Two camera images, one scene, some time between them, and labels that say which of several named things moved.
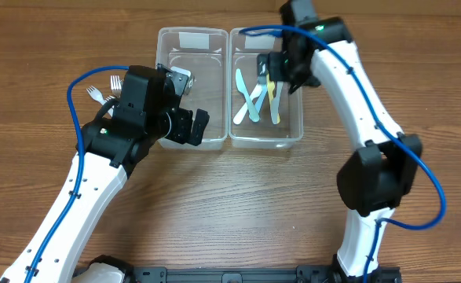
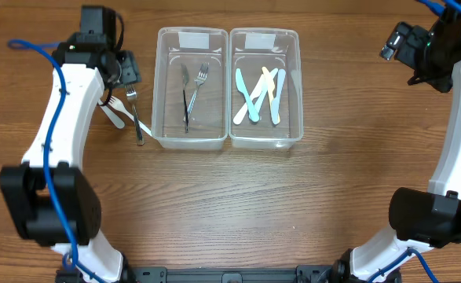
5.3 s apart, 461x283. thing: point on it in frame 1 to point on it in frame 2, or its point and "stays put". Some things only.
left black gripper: x=184 y=128 to x=129 y=70
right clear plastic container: x=243 y=51 stays put
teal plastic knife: x=242 y=87 stays put
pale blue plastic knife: x=260 y=99 stays put
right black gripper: x=276 y=68 to x=407 y=45
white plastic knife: x=257 y=93 stays put
